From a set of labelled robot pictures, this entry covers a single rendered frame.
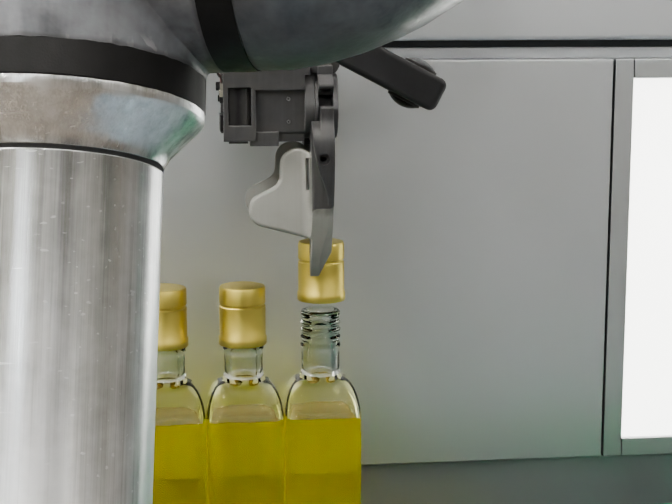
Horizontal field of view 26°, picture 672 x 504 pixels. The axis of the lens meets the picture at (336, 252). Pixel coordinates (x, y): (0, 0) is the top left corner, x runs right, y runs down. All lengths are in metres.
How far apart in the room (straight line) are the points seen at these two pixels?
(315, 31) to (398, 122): 0.66
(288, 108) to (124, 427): 0.53
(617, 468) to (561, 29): 0.39
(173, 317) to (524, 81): 0.36
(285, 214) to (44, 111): 0.53
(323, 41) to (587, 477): 0.84
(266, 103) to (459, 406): 0.35
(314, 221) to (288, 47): 0.50
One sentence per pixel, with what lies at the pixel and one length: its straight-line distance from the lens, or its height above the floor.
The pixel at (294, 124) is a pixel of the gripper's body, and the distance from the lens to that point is 1.03.
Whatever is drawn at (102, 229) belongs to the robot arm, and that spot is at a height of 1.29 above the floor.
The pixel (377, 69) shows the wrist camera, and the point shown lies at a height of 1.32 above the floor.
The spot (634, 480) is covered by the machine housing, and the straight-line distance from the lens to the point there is 1.34.
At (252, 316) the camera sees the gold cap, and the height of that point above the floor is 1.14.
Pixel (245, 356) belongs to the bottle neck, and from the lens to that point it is 1.07.
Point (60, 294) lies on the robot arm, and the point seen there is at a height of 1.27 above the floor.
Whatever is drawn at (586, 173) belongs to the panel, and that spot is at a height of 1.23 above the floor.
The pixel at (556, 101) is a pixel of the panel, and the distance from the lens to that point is 1.22.
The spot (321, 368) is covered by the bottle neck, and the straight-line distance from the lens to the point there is 1.08.
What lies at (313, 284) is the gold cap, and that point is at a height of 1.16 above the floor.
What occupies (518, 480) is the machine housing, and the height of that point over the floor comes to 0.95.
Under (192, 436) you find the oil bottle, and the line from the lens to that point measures 1.07.
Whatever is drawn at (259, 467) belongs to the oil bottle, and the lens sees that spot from 1.08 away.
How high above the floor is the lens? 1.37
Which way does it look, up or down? 10 degrees down
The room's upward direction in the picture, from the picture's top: straight up
